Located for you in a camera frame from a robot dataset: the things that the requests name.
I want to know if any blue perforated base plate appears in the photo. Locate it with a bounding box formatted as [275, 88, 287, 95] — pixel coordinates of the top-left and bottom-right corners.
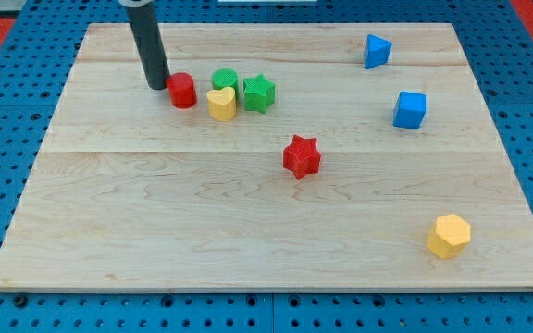
[0, 0, 533, 332]

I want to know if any yellow heart block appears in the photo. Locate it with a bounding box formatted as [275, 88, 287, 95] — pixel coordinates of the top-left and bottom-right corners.
[206, 87, 237, 122]

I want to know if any red star block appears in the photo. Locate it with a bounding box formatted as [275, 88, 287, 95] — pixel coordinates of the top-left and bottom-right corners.
[282, 135, 321, 179]

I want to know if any blue triangular prism block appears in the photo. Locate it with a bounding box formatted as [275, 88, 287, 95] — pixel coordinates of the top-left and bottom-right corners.
[364, 34, 392, 69]

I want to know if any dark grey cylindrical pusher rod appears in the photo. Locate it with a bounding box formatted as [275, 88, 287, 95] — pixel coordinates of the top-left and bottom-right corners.
[118, 0, 170, 90]

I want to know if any green star block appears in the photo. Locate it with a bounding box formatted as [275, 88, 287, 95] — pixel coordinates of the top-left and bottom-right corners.
[243, 74, 276, 114]

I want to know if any red cylinder block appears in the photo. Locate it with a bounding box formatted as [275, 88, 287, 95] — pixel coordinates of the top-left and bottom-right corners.
[166, 72, 197, 109]

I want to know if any yellow hexagon block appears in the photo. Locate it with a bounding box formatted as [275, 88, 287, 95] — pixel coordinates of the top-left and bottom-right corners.
[427, 214, 472, 259]

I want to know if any light wooden board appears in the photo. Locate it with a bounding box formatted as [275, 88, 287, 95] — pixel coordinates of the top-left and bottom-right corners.
[0, 23, 533, 293]

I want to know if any blue cube block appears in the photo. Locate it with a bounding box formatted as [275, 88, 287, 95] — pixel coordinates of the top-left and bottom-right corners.
[392, 91, 428, 130]

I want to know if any green cylinder block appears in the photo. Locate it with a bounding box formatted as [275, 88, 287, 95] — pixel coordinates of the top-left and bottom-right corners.
[211, 68, 240, 98]

